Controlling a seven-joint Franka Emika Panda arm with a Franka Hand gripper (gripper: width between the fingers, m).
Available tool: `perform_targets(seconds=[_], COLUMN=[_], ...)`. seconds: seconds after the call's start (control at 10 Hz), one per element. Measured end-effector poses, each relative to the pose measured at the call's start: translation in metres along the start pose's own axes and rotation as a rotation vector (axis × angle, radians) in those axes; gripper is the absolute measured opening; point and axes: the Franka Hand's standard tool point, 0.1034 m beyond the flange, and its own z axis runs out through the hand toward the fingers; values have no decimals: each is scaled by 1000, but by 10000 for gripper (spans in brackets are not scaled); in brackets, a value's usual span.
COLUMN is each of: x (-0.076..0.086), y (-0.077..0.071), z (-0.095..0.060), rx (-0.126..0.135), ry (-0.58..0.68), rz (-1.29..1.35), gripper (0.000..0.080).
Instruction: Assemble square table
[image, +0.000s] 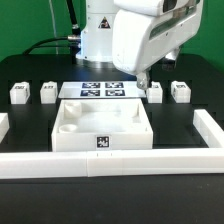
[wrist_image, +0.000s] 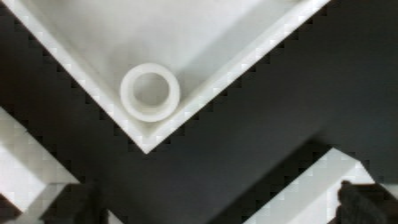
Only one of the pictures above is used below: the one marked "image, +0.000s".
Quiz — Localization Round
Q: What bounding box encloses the white plate with tags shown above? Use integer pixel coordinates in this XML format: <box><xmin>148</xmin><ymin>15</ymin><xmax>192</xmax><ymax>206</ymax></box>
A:
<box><xmin>59</xmin><ymin>81</ymin><xmax>146</xmax><ymax>99</ymax></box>

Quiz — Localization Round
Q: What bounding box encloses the white U-shaped fence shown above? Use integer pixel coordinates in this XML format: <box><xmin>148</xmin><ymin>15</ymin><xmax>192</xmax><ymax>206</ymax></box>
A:
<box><xmin>0</xmin><ymin>109</ymin><xmax>224</xmax><ymax>180</ymax></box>

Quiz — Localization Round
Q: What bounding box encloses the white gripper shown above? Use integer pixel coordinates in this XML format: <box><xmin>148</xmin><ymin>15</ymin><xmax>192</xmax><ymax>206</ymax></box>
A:
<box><xmin>112</xmin><ymin>0</ymin><xmax>204</xmax><ymax>90</ymax></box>

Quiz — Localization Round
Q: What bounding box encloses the white square table top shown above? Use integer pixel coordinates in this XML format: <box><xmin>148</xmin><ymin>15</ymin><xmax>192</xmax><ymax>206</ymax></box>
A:
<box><xmin>51</xmin><ymin>98</ymin><xmax>153</xmax><ymax>152</ymax></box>

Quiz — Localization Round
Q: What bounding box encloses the black cable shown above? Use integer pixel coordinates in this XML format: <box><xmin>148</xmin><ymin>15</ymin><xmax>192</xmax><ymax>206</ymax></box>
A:
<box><xmin>22</xmin><ymin>0</ymin><xmax>82</xmax><ymax>55</ymax></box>

